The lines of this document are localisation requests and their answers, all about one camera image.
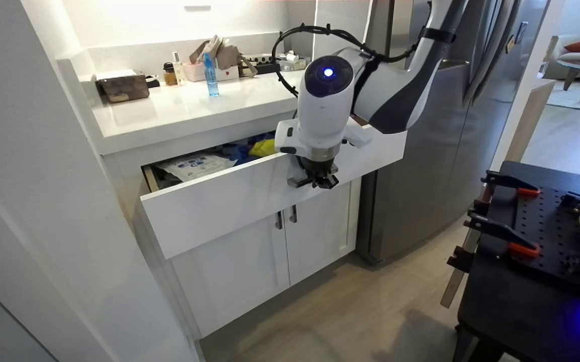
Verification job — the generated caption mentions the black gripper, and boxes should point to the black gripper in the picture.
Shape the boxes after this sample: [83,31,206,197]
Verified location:
[289,156,339,189]

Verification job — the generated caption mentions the white kitchen drawer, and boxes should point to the white kitchen drawer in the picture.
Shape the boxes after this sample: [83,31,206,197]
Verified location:
[137,122,410,262]

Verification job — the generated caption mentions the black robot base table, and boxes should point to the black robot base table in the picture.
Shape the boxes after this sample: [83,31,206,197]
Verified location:
[449,160,580,362]

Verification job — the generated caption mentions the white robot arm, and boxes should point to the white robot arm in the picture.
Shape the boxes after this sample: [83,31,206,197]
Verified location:
[273,0,468,189]

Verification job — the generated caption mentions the yellow cloth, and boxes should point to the yellow cloth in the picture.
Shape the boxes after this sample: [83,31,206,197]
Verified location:
[247,138,276,158]

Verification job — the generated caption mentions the white right cabinet door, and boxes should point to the white right cabinet door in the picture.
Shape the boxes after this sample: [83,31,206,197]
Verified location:
[285,180,361,284]

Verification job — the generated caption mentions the white cabinet door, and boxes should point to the white cabinet door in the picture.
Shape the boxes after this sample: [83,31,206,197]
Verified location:
[171,217,288,337]
[285,180,361,284]

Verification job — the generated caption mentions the blue cloth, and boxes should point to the blue cloth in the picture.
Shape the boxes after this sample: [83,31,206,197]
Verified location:
[223,142,251,165]

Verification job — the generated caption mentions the stainless steel refrigerator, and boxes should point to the stainless steel refrigerator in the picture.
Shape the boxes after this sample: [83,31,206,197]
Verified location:
[357,0,550,266]

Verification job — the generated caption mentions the white paper packet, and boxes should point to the white paper packet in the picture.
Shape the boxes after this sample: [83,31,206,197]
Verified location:
[161,155,234,182]

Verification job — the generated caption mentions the white left cabinet door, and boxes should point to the white left cabinet door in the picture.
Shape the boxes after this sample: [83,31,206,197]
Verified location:
[171,217,288,337]

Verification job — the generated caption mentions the brown paper bag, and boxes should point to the brown paper bag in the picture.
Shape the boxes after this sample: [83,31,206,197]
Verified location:
[186,36,242,81]

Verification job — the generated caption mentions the blue water bottle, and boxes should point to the blue water bottle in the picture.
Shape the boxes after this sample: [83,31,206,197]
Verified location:
[202,51,220,96]

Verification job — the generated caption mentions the small brown jar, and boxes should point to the small brown jar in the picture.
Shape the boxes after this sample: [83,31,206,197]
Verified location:
[163,62,177,86]

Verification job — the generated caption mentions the brown box on counter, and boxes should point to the brown box on counter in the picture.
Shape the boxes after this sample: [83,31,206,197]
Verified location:
[95,75,148,104]

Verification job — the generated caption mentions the white couch red cushion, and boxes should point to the white couch red cushion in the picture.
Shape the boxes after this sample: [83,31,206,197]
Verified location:
[544,31,580,78]

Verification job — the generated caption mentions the metal right door handle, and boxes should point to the metal right door handle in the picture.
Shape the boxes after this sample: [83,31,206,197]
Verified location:
[289,205,298,222]

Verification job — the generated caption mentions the metal door handle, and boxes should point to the metal door handle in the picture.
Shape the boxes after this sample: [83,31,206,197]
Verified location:
[273,210,284,229]
[289,205,298,222]

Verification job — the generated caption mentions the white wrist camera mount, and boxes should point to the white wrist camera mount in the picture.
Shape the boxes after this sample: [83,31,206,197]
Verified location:
[273,119,371,158]

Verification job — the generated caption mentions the metal left door handle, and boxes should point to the metal left door handle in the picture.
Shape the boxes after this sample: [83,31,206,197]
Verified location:
[273,210,284,229]

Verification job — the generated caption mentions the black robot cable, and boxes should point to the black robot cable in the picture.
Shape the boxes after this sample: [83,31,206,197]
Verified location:
[267,22,459,96]

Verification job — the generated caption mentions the orange handled black clamp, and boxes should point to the orange handled black clamp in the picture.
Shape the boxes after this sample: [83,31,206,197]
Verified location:
[482,170,541,201]

